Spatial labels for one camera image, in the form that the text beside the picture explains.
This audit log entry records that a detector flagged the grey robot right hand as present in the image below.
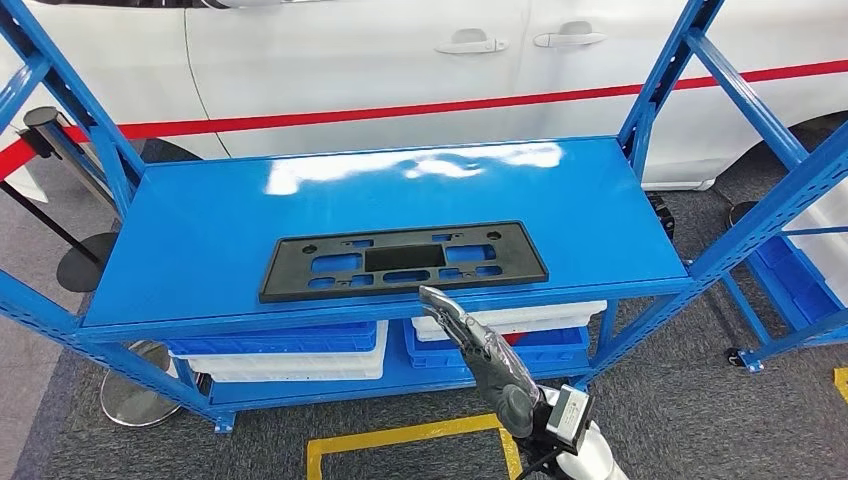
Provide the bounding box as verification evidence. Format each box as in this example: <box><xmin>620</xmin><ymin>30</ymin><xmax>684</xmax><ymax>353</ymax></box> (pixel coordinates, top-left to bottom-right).
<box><xmin>419</xmin><ymin>285</ymin><xmax>549</xmax><ymax>439</ymax></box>

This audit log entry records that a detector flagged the chrome stanchion base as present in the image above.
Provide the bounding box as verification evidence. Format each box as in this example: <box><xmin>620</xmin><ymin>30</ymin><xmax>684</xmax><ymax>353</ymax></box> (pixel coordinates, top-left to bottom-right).
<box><xmin>99</xmin><ymin>339</ymin><xmax>185</xmax><ymax>429</ymax></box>

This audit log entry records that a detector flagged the white car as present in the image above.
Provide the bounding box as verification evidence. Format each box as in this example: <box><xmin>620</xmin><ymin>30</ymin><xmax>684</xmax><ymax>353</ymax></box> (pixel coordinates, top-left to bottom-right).
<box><xmin>0</xmin><ymin>0</ymin><xmax>848</xmax><ymax>193</ymax></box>

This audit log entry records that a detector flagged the blue steel shelf board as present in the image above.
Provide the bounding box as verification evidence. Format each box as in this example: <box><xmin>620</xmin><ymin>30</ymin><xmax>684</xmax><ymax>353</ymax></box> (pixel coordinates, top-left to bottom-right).
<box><xmin>205</xmin><ymin>317</ymin><xmax>594</xmax><ymax>407</ymax></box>
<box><xmin>79</xmin><ymin>135</ymin><xmax>695</xmax><ymax>344</ymax></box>

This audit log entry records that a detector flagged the black stanchion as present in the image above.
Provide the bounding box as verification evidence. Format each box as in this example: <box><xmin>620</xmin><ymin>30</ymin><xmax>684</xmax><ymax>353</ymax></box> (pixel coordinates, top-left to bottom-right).
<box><xmin>0</xmin><ymin>180</ymin><xmax>122</xmax><ymax>294</ymax></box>

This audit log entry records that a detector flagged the white car door handle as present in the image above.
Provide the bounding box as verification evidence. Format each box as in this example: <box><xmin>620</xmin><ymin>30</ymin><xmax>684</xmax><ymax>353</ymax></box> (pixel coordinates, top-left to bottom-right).
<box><xmin>435</xmin><ymin>28</ymin><xmax>510</xmax><ymax>56</ymax></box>
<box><xmin>533</xmin><ymin>21</ymin><xmax>608</xmax><ymax>49</ymax></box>

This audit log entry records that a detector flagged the blue metal shelf rack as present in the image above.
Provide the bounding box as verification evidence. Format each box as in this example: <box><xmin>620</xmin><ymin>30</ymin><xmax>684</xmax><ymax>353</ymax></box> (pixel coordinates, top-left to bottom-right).
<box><xmin>0</xmin><ymin>0</ymin><xmax>848</xmax><ymax>435</ymax></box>
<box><xmin>718</xmin><ymin>221</ymin><xmax>848</xmax><ymax>374</ymax></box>

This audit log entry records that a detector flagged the black cable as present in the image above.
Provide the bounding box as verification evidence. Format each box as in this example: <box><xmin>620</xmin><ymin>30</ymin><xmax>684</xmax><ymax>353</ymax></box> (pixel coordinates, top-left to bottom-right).
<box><xmin>515</xmin><ymin>447</ymin><xmax>564</xmax><ymax>480</ymax></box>

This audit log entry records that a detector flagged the blue plastic bin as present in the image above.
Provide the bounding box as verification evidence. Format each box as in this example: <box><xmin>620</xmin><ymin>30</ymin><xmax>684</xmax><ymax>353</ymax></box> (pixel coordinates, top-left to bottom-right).
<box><xmin>748</xmin><ymin>235</ymin><xmax>843</xmax><ymax>326</ymax></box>
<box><xmin>402</xmin><ymin>319</ymin><xmax>592</xmax><ymax>370</ymax></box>

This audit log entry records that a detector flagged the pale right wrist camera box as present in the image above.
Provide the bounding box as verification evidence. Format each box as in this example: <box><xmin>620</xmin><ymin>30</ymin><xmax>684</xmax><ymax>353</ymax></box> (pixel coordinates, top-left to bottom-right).
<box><xmin>544</xmin><ymin>384</ymin><xmax>596</xmax><ymax>456</ymax></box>

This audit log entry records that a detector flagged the black plastic plate bracket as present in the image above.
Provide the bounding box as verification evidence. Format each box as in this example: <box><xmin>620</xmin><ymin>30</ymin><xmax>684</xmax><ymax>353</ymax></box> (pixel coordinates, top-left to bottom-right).
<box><xmin>258</xmin><ymin>220</ymin><xmax>550</xmax><ymax>305</ymax></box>

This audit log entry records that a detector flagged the dark round stanchion base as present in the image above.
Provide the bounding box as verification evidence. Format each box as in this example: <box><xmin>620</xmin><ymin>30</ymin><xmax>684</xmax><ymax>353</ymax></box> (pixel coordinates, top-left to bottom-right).
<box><xmin>727</xmin><ymin>199</ymin><xmax>763</xmax><ymax>232</ymax></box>

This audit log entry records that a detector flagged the red barrier belt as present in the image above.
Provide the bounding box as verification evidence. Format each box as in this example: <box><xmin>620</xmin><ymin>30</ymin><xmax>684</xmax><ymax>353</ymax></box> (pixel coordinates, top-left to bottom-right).
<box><xmin>0</xmin><ymin>58</ymin><xmax>848</xmax><ymax>183</ymax></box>

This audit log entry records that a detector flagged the chrome stanchion post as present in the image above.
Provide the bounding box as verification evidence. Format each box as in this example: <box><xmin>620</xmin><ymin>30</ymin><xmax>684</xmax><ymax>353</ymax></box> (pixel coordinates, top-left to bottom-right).
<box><xmin>23</xmin><ymin>105</ymin><xmax>121</xmax><ymax>213</ymax></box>

